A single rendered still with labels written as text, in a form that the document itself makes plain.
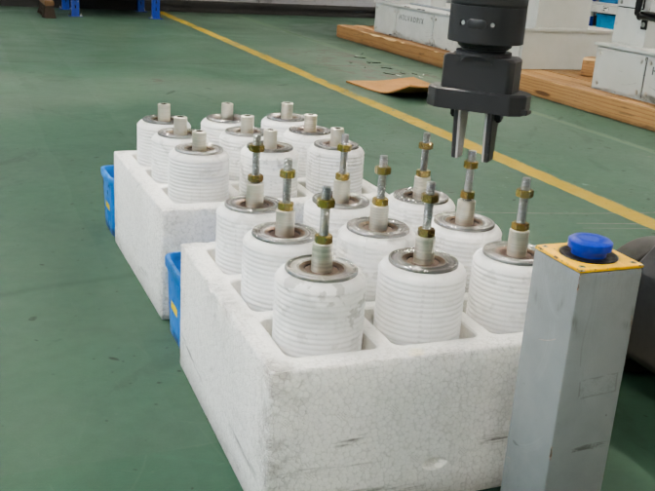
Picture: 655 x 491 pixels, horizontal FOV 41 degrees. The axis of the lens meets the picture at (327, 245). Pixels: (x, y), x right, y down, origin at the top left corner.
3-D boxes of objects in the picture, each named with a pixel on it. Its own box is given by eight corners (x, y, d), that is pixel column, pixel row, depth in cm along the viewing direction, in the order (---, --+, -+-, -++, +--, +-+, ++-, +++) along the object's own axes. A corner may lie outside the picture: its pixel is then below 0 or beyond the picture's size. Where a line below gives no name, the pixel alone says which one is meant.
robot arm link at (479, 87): (414, 106, 105) (424, 1, 101) (441, 96, 113) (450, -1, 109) (520, 121, 100) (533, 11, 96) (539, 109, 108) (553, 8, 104)
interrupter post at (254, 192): (267, 207, 112) (268, 182, 111) (254, 211, 111) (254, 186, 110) (254, 204, 114) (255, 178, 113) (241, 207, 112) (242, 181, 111)
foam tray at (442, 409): (426, 336, 138) (439, 226, 133) (580, 472, 104) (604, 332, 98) (178, 364, 124) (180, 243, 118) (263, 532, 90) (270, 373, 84)
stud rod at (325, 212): (323, 254, 92) (327, 184, 89) (328, 257, 91) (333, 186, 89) (315, 256, 91) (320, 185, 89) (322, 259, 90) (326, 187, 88)
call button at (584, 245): (592, 250, 84) (595, 230, 83) (619, 265, 81) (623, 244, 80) (557, 253, 83) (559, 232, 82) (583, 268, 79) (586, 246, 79)
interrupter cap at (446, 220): (428, 229, 108) (428, 223, 108) (439, 212, 115) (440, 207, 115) (490, 238, 106) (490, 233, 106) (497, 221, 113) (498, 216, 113)
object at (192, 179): (217, 246, 151) (219, 142, 145) (234, 265, 143) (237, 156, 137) (161, 250, 147) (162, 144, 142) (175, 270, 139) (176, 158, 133)
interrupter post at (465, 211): (452, 226, 110) (455, 201, 109) (455, 221, 112) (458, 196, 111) (472, 229, 109) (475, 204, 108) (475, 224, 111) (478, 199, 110)
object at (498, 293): (441, 384, 108) (457, 244, 102) (507, 374, 112) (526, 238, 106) (483, 423, 100) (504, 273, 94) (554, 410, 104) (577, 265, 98)
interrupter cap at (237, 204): (296, 208, 113) (296, 204, 113) (253, 220, 107) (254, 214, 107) (254, 196, 117) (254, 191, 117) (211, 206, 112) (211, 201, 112)
